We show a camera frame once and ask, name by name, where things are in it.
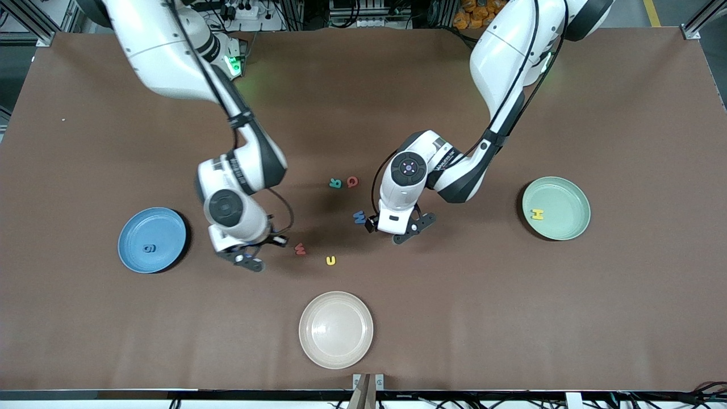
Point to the blue plate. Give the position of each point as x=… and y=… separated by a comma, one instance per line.
x=162, y=233

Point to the teal foam letter R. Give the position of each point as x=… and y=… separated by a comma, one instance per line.
x=335, y=183

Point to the aluminium frame profile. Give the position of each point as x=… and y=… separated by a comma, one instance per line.
x=34, y=23
x=701, y=23

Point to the brown table cover sheet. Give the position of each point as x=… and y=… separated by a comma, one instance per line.
x=511, y=341

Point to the light green plate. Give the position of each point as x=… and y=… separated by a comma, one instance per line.
x=565, y=210

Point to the red foam letter Q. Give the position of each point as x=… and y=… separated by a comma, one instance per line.
x=352, y=186

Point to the white slim power strip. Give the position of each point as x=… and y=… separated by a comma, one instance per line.
x=372, y=23

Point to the metal bracket at table edge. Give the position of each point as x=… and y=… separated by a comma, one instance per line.
x=368, y=382

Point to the white power strip with plugs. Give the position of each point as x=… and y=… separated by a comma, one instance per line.
x=244, y=8

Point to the beige plate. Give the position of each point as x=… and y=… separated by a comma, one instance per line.
x=336, y=329

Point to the yellow foam letter H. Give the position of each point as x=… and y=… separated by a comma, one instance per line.
x=537, y=214

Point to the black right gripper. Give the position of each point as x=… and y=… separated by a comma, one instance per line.
x=271, y=239

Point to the red foam letter w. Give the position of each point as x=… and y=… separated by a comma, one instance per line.
x=300, y=249

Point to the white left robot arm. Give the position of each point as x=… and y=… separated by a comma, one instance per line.
x=505, y=57

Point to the orange bag pile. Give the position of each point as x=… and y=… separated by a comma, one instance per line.
x=480, y=14

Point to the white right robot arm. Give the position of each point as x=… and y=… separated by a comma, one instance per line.
x=164, y=51

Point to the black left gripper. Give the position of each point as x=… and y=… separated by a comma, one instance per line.
x=372, y=224

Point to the blue foam capital M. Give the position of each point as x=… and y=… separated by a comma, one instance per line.
x=359, y=217

